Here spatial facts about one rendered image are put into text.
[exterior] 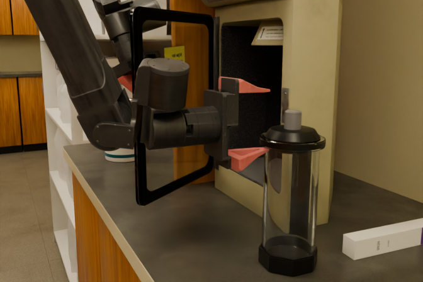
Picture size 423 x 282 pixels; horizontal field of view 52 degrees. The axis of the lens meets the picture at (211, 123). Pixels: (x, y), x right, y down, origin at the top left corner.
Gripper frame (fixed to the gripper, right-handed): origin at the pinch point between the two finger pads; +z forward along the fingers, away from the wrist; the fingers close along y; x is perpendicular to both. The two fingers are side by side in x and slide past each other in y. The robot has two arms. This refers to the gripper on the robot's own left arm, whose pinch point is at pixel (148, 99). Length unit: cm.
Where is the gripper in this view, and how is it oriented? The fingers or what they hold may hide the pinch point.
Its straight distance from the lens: 95.6
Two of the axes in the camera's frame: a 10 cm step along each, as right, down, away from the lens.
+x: -4.8, 1.9, -8.6
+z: 3.7, 9.3, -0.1
